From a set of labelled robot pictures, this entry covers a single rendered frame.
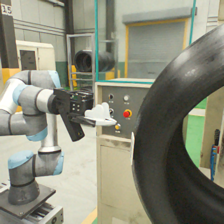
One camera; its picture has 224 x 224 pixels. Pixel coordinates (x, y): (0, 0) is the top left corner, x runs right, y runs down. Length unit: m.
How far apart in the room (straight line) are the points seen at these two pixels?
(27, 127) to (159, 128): 0.48
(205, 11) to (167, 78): 9.61
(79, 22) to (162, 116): 12.03
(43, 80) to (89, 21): 10.98
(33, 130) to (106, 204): 1.01
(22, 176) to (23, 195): 0.10
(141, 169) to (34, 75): 0.78
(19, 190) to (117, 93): 0.76
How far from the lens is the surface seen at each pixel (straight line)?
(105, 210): 1.66
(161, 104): 0.40
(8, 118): 0.77
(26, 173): 1.10
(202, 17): 9.97
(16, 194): 1.16
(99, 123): 0.57
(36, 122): 0.73
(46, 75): 1.07
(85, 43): 12.02
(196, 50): 0.41
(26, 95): 0.70
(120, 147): 1.35
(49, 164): 1.08
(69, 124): 0.64
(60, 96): 0.63
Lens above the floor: 1.39
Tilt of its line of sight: 15 degrees down
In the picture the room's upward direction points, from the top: straight up
